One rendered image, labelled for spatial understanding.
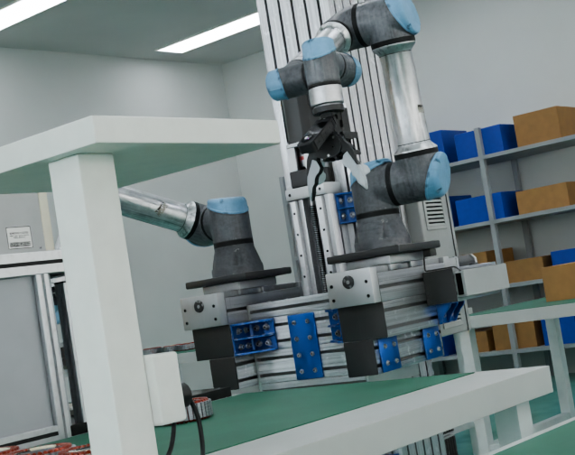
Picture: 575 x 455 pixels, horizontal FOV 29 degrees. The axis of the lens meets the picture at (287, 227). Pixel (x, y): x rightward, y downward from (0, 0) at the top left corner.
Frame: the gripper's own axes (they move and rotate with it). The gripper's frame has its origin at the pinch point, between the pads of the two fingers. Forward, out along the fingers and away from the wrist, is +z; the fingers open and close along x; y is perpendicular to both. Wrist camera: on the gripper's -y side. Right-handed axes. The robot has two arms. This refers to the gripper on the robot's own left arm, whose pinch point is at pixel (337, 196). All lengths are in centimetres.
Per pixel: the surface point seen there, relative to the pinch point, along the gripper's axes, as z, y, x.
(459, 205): -28, 594, 267
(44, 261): 6, -57, 33
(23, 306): 14, -62, 35
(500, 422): 49, -18, -39
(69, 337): 21, -52, 35
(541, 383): 43, -15, -46
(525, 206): -18, 592, 212
